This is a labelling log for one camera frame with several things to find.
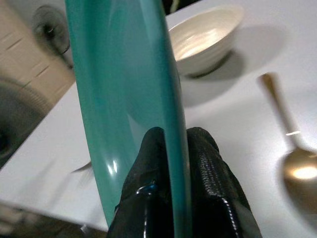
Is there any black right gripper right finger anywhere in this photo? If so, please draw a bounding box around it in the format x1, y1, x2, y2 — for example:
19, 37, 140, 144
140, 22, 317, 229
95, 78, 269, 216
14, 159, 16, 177
186, 126, 264, 238

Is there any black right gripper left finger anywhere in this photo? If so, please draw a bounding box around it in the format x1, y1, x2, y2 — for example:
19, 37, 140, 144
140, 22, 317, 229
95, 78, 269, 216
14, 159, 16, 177
106, 126, 175, 238

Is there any teal green plate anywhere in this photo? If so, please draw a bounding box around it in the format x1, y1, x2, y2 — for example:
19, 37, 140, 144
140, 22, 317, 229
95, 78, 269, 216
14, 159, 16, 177
64, 0, 193, 238

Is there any silver metal fork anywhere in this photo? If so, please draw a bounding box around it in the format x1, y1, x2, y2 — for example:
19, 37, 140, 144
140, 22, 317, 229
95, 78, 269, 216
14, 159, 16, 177
70, 161, 92, 174

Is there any gold metal spoon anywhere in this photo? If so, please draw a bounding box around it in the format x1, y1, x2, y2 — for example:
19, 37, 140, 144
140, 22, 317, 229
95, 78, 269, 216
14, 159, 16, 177
257, 72, 317, 204

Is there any cream white ribbed bowl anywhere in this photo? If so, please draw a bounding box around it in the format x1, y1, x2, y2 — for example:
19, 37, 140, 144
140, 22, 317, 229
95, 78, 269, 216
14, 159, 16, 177
168, 4, 245, 76

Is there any black standing fan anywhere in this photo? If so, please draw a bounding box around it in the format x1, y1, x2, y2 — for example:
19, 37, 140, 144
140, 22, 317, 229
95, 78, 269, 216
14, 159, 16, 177
31, 5, 74, 69

